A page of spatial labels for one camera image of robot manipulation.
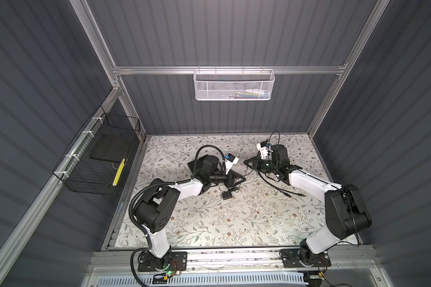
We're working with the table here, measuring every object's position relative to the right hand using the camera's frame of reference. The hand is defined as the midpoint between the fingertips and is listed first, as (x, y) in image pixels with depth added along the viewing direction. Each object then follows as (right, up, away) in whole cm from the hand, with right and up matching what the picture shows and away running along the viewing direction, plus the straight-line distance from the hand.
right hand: (246, 163), depth 87 cm
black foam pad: (-58, +8, -14) cm, 60 cm away
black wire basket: (-64, +2, -15) cm, 66 cm away
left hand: (-2, -7, -2) cm, 7 cm away
